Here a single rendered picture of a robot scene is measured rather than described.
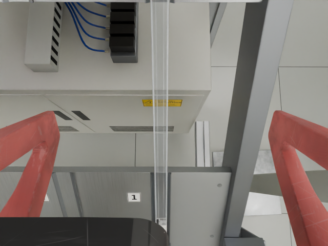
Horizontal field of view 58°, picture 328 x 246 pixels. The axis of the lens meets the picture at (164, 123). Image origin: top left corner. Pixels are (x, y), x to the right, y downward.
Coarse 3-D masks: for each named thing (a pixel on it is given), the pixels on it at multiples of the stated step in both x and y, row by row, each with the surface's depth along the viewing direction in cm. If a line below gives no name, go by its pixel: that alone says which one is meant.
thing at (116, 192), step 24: (72, 168) 34; (96, 168) 34; (120, 168) 34; (144, 168) 34; (168, 168) 34; (192, 168) 34; (216, 168) 34; (0, 192) 35; (48, 192) 35; (72, 192) 35; (96, 192) 35; (120, 192) 35; (144, 192) 35; (168, 192) 35; (192, 192) 35; (216, 192) 35; (48, 216) 37; (72, 216) 37; (96, 216) 37; (120, 216) 37; (144, 216) 37; (168, 216) 37; (192, 216) 37; (216, 216) 37; (192, 240) 40; (216, 240) 40
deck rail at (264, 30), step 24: (264, 0) 23; (288, 0) 22; (264, 24) 23; (240, 48) 30; (264, 48) 24; (240, 72) 30; (264, 72) 25; (240, 96) 30; (264, 96) 26; (240, 120) 30; (264, 120) 28; (240, 144) 30; (240, 168) 31; (240, 192) 33; (240, 216) 35
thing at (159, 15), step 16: (160, 0) 22; (160, 16) 23; (160, 32) 23; (160, 48) 24; (160, 64) 25; (160, 80) 26; (160, 96) 26; (160, 112) 27; (160, 128) 28; (160, 144) 30; (160, 160) 31; (160, 176) 32; (160, 192) 33; (160, 208) 35; (160, 224) 36
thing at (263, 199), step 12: (216, 156) 118; (264, 156) 118; (264, 168) 117; (252, 180) 98; (264, 180) 86; (276, 180) 77; (312, 180) 58; (324, 180) 54; (252, 192) 115; (264, 192) 87; (276, 192) 77; (324, 192) 54; (252, 204) 114; (264, 204) 114; (276, 204) 114
